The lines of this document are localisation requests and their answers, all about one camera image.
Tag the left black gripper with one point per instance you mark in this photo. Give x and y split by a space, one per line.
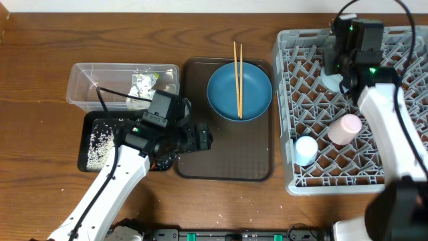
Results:
196 144

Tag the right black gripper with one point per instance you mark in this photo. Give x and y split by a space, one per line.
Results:
329 55

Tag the green snack wrapper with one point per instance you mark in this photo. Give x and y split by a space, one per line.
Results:
143 87

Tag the light blue rice bowl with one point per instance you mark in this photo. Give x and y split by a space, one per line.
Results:
332 82

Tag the pink cup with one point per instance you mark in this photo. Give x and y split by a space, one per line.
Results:
343 130

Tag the dark blue plate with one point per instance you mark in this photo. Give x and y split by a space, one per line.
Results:
257 92

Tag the wooden chopstick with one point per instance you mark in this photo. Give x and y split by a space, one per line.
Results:
236 80
241 81

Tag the light blue cup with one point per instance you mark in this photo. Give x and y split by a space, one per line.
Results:
305 150

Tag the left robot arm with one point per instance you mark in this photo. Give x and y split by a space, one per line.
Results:
126 165

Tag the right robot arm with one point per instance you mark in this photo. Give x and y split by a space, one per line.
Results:
399 212

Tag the grey dishwasher rack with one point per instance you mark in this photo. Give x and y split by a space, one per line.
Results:
306 108

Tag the spilled white rice pile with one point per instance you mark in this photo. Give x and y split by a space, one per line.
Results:
97 141

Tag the black plastic tray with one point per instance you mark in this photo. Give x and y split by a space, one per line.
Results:
130 115

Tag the brown serving tray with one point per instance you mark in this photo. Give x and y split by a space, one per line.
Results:
240 151

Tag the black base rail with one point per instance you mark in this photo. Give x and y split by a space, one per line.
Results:
132 229

